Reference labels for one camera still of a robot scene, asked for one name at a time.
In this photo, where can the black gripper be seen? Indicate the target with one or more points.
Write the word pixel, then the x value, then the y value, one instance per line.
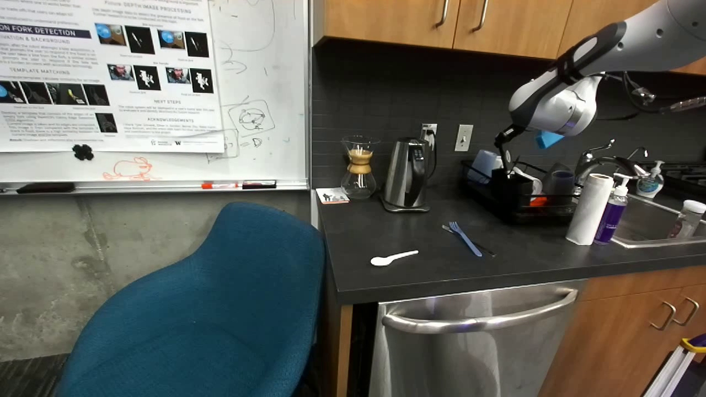
pixel 511 137

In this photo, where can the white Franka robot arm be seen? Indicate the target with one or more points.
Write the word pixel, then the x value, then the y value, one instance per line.
pixel 558 102

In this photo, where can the black countertop object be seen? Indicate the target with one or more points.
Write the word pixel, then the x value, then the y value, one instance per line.
pixel 684 182

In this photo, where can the blue plastic cup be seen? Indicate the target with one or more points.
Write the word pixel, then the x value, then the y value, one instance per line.
pixel 484 166

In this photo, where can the white dish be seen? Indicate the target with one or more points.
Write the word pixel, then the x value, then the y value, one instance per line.
pixel 529 178

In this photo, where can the small orange item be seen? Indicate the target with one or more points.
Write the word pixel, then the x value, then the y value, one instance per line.
pixel 539 201

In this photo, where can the dark cup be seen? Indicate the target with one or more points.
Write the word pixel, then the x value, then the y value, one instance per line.
pixel 560 186

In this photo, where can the blue plastic fork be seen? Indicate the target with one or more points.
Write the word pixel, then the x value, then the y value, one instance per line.
pixel 463 238

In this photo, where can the chrome faucet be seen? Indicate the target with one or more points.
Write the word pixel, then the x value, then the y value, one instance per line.
pixel 598 167

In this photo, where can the white bottle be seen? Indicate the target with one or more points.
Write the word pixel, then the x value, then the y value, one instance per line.
pixel 590 210

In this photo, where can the steel electric kettle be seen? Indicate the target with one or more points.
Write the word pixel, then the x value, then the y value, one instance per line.
pixel 403 177

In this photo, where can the purple soap pump bottle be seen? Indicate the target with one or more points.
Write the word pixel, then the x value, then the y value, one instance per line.
pixel 610 221

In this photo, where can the clear dish soap bottle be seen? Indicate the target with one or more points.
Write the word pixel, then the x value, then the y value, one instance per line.
pixel 652 184

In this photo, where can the glass pour-over coffee maker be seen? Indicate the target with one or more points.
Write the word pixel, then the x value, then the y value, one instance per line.
pixel 360 172

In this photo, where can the stainless steel sink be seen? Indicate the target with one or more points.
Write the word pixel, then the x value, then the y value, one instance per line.
pixel 652 222

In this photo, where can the white plastic spoon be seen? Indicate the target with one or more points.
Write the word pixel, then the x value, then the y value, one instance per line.
pixel 382 258

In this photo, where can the small white box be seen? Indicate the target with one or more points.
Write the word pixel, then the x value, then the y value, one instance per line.
pixel 333 195

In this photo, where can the stainless steel dishwasher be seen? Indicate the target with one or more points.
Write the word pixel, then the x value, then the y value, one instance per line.
pixel 471 344

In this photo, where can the white patterned mug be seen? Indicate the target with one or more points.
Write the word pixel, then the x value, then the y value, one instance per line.
pixel 690 212

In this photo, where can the wooden base cabinet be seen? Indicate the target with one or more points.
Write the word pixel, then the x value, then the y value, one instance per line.
pixel 610 332

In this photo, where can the whiteboard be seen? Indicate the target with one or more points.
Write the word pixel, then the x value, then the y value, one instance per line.
pixel 278 73

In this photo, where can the black whiteboard marker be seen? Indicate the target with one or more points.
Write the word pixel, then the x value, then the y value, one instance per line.
pixel 259 184

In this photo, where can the red whiteboard marker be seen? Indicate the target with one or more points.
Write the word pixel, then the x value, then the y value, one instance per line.
pixel 222 184

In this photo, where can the blue upholstered chair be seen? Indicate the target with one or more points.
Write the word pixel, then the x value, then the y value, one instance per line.
pixel 213 315

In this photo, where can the black whiteboard magnet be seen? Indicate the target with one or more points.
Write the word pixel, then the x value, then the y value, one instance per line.
pixel 82 150

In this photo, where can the research poster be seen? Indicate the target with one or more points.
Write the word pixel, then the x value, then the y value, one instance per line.
pixel 73 110

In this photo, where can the black whiteboard eraser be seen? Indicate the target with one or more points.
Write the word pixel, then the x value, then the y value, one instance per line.
pixel 44 187

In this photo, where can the white light switch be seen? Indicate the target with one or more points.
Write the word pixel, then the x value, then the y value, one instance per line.
pixel 463 137

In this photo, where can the white wall outlet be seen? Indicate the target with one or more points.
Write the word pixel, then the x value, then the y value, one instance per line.
pixel 429 137

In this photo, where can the wooden wall cabinets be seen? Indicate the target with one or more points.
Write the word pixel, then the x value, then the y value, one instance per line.
pixel 382 23

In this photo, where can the aluminium rail with yellow end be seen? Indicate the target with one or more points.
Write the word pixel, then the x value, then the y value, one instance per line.
pixel 673 370

